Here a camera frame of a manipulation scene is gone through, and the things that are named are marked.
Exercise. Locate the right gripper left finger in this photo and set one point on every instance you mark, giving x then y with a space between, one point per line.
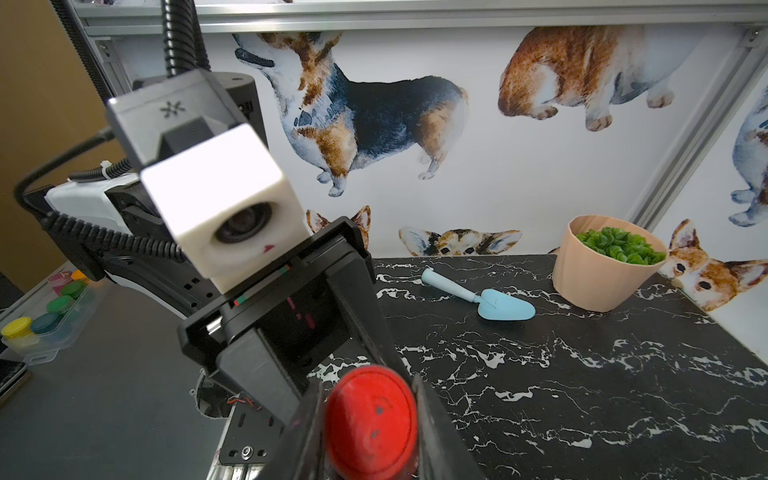
301 453

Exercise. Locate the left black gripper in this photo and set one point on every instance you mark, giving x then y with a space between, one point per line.
264 336

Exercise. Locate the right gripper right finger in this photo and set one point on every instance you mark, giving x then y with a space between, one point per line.
442 452

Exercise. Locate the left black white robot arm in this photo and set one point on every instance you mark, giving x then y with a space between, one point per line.
91 202

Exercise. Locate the box of colourful paint jars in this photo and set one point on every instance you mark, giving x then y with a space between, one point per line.
52 316

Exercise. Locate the light blue garden trowel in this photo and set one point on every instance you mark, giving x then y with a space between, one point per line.
491 304

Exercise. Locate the beige pot with green plant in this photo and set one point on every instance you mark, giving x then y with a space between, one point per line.
596 282

